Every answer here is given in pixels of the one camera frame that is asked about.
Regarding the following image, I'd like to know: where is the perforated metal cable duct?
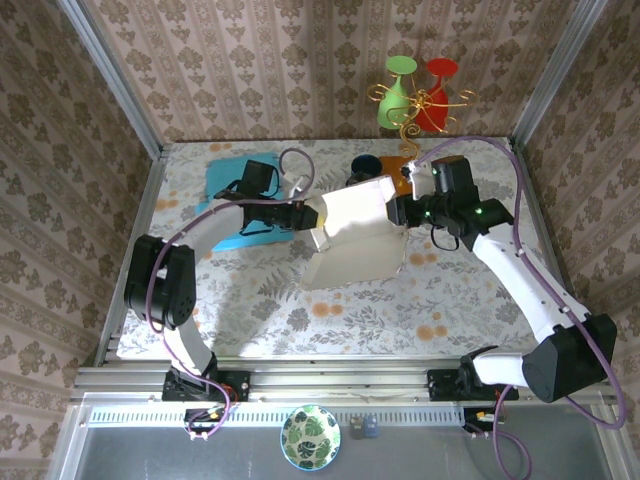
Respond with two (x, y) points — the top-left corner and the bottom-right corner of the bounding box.
(87, 407), (466, 427)

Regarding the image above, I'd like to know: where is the green plastic wine glass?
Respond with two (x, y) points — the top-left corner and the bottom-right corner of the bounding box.
(375, 55), (419, 129)

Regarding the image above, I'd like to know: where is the red plastic wine glass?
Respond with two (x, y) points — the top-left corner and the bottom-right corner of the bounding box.
(413, 57), (460, 134)

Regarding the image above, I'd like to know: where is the leaf pattern bowl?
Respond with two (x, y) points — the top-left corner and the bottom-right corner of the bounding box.
(279, 404), (342, 471)

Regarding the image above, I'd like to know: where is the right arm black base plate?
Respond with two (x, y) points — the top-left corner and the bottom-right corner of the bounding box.
(427, 367), (521, 402)

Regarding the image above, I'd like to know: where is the black power connector block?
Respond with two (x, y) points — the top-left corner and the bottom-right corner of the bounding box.
(183, 407), (225, 435)
(462, 407), (500, 435)

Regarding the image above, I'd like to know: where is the grey metal shelf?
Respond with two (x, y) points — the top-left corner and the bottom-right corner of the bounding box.
(59, 392), (619, 480)

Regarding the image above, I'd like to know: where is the long aluminium frame rail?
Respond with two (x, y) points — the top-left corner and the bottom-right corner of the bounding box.
(69, 355), (619, 401)

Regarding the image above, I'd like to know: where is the dark blue mug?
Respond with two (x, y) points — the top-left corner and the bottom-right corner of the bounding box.
(349, 154), (384, 185)

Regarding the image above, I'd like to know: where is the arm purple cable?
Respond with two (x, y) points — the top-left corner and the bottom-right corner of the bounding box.
(144, 147), (316, 441)
(412, 134), (630, 480)

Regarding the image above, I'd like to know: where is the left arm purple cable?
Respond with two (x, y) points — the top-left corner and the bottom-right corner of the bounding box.
(144, 147), (316, 441)

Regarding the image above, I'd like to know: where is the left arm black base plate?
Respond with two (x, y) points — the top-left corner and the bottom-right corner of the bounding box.
(162, 369), (251, 402)

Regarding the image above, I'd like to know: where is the aluminium frame post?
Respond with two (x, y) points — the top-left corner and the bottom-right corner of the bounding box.
(57, 0), (166, 159)
(509, 0), (609, 146)

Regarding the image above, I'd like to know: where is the gold wire rack wooden base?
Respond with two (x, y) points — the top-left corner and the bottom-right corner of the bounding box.
(367, 82), (476, 199)

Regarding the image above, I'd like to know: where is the aluminium table side rail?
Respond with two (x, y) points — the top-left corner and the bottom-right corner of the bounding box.
(93, 144), (171, 366)
(507, 135), (576, 321)

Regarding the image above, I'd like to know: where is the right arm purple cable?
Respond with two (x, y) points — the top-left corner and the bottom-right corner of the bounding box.
(412, 134), (630, 480)

